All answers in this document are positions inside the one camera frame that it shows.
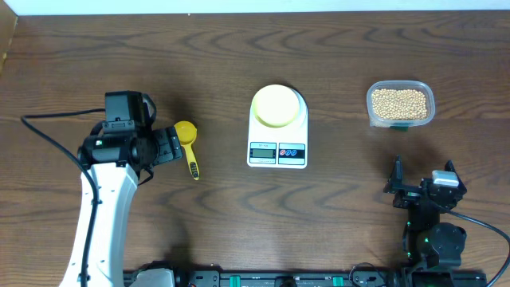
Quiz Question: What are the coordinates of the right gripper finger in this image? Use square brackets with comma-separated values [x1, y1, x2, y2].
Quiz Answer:
[384, 155, 403, 191]
[444, 160, 461, 184]

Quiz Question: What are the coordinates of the yellow measuring scoop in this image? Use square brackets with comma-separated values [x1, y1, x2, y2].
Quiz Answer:
[175, 120, 200, 180]

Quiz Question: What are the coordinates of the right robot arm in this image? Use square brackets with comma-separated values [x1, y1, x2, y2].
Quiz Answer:
[383, 155, 467, 269]

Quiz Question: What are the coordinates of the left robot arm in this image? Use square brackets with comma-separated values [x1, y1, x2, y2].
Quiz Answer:
[61, 127, 182, 286]

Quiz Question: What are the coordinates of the white digital kitchen scale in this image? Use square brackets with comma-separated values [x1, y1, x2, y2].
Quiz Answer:
[246, 87, 308, 169]

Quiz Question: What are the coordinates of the pale yellow plastic bowl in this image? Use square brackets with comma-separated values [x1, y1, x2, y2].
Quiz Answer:
[252, 85, 300, 128]

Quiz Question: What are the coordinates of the clear plastic container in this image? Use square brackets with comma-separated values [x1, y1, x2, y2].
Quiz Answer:
[367, 80, 436, 129]

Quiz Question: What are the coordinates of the pile of soybeans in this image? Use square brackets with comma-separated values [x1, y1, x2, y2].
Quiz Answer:
[371, 88, 427, 120]

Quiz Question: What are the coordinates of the cardboard panel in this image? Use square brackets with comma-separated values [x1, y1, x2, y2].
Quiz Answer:
[0, 0, 18, 71]

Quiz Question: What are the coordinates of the right black cable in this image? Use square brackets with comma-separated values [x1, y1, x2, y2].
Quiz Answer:
[437, 202, 510, 287]

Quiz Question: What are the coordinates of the black cable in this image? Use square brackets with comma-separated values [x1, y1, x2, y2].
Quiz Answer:
[437, 202, 510, 287]
[20, 108, 107, 287]

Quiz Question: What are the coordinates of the left black cable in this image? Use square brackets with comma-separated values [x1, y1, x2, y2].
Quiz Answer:
[20, 108, 107, 287]

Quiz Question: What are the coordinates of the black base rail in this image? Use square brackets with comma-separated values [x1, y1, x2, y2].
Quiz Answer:
[123, 269, 488, 287]

